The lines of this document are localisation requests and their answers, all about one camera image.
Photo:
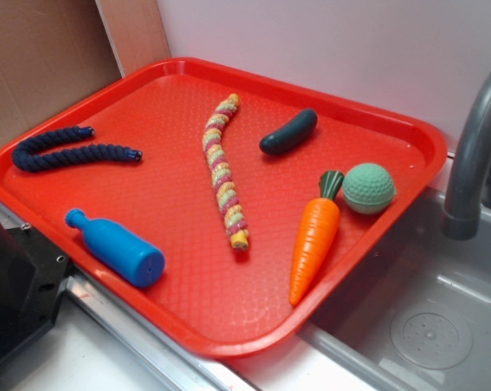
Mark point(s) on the dark green toy cucumber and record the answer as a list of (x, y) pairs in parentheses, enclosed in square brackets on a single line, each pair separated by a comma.
[(290, 135)]

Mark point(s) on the blue plastic toy bottle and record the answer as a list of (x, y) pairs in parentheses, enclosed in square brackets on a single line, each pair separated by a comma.
[(131, 257)]

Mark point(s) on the orange toy carrot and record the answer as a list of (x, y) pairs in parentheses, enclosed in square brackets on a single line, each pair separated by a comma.
[(318, 226)]

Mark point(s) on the grey toy faucet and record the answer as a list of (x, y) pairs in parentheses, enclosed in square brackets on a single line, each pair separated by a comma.
[(469, 186)]

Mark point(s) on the red plastic tray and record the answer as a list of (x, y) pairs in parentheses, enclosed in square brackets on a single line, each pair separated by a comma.
[(213, 300)]

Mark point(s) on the grey plastic sink basin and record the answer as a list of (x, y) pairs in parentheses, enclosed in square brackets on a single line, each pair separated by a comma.
[(415, 313)]

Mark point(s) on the brown cardboard panel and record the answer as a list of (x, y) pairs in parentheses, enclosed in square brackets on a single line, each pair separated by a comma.
[(55, 53)]

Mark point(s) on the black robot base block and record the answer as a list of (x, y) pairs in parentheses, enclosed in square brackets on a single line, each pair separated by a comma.
[(33, 277)]

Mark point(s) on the green toy golf ball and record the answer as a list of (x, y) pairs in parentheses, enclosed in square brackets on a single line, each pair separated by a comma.
[(368, 189)]

